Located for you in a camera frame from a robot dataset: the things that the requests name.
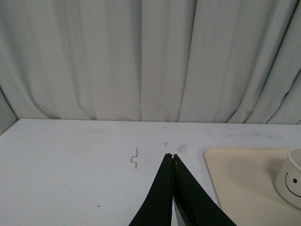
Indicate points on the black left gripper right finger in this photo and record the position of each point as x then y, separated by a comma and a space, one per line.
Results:
194, 204

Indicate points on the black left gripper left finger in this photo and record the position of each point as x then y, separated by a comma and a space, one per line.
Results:
156, 209

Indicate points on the white smiley mug black handle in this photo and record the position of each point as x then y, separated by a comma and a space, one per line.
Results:
288, 180

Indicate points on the beige square plate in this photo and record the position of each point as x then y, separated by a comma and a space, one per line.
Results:
244, 183

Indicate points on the white pleated curtain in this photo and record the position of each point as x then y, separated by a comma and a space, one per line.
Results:
222, 61

